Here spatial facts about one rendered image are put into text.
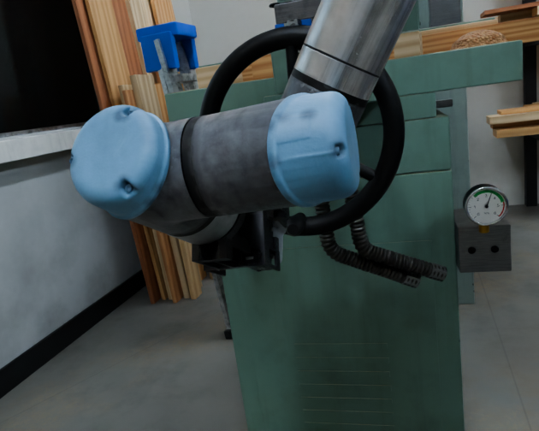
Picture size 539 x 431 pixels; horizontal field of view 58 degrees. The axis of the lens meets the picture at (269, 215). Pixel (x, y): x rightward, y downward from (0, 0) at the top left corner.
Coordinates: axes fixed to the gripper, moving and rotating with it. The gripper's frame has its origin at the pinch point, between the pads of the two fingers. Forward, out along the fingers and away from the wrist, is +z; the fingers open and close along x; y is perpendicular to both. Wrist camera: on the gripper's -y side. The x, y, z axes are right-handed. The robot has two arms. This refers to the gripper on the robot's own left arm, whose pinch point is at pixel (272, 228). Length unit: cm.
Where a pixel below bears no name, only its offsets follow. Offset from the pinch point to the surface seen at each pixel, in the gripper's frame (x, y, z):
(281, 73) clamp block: 1.6, -24.5, 2.7
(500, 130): 62, -87, 200
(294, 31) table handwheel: 6.6, -23.9, -7.4
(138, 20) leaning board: -104, -143, 116
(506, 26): 38, -38, 25
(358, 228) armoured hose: 9.7, -1.3, 12.0
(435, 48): 25, -37, 25
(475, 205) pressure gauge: 27.2, -4.4, 18.5
